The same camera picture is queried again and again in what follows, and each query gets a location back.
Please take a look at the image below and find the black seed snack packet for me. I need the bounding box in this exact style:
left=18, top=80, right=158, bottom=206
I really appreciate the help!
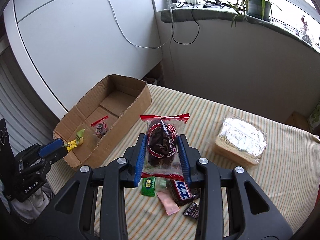
left=182, top=202, right=200, bottom=220

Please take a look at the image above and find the dark green candy packet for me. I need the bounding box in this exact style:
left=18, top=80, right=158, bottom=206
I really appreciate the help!
left=141, top=177, right=156, bottom=197

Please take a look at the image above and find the pink candy wrapper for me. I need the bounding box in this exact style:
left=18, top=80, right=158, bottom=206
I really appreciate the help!
left=157, top=191, right=180, bottom=216

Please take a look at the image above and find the red dried fruit packet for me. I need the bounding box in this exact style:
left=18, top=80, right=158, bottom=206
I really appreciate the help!
left=90, top=115, right=108, bottom=139
left=140, top=113, right=190, bottom=181

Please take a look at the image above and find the red dried fruit packet in box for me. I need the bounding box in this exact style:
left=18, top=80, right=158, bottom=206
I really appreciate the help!
left=90, top=115, right=108, bottom=139

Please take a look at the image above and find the yellow candy wrapper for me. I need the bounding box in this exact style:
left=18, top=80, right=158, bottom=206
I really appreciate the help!
left=63, top=140, right=78, bottom=152

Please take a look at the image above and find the potted spider plant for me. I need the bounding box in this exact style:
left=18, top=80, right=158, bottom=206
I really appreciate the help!
left=227, top=0, right=273, bottom=27

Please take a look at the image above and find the clear green candy wrapper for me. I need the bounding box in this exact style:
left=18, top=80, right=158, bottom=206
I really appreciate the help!
left=156, top=178, right=167, bottom=189

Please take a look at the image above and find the left hand in white glove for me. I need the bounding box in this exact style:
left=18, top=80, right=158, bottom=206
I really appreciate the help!
left=9, top=183, right=54, bottom=224

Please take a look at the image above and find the white cabinet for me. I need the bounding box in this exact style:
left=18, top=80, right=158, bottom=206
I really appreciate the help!
left=4, top=0, right=162, bottom=118

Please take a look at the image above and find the white cable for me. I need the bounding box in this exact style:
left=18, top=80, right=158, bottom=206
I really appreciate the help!
left=105, top=0, right=173, bottom=49

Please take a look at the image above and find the green window sill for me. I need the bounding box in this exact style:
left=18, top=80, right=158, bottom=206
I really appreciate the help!
left=161, top=5, right=319, bottom=54

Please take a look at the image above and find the black cable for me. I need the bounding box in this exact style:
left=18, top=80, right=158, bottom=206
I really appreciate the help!
left=170, top=3, right=201, bottom=45

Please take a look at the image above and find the snickers bar front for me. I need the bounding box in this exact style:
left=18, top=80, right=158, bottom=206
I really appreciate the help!
left=167, top=180, right=199, bottom=206

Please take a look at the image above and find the wrapped sliced bread loaf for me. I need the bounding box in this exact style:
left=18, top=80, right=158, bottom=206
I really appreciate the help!
left=213, top=112, right=267, bottom=169

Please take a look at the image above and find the small figurine on sill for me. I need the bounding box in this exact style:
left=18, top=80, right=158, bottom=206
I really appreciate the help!
left=301, top=15, right=312, bottom=46

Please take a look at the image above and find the brown cardboard box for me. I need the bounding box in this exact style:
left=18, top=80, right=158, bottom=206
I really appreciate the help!
left=53, top=74, right=152, bottom=170

